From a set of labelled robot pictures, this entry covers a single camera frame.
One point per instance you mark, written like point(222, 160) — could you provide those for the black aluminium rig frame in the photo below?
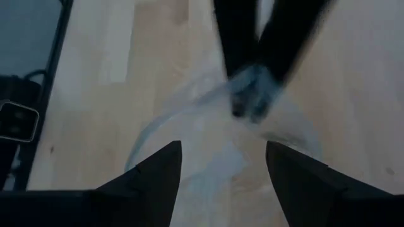
point(46, 91)

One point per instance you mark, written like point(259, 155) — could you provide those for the silver-rimmed black camera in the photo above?
point(15, 121)

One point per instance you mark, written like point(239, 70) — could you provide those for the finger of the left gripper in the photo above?
point(290, 31)
point(236, 31)

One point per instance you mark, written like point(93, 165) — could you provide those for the clear plastic zip bag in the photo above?
point(252, 94)

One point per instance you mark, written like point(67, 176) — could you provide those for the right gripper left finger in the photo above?
point(151, 195)

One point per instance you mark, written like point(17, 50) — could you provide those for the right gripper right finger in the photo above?
point(303, 195)

